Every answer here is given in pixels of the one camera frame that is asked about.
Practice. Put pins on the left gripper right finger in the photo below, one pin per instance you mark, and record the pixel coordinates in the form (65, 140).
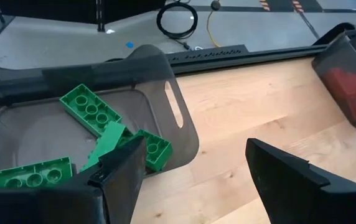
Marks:
(290, 193)

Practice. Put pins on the grey translucent plastic bin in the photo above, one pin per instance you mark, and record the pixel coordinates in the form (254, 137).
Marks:
(346, 77)
(35, 130)

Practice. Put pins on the green building block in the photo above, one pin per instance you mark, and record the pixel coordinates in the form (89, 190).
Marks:
(108, 144)
(31, 175)
(91, 109)
(156, 151)

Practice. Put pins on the black aluminium table frame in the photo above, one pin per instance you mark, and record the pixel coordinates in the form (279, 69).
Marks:
(290, 51)

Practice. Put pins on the blue tape dot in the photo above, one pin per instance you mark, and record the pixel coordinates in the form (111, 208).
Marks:
(129, 45)

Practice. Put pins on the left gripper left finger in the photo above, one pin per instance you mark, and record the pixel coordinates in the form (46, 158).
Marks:
(122, 180)

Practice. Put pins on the white tape scrap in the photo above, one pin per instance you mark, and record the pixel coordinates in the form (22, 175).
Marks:
(110, 31)

